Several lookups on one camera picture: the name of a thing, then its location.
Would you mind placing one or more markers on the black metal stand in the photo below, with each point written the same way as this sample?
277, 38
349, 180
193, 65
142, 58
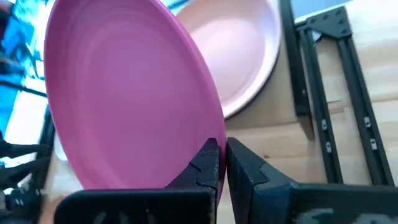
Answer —
18, 174

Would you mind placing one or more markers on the magenta plastic plate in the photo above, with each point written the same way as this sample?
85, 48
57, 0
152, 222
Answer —
124, 93

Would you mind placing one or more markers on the pale pink plate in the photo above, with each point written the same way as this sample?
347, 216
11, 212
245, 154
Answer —
236, 46

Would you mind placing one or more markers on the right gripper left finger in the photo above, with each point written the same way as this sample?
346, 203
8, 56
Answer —
140, 207

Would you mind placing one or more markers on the black aluminium extrusion frame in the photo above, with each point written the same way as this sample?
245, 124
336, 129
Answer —
329, 21

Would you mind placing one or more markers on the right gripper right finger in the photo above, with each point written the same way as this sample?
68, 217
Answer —
280, 202

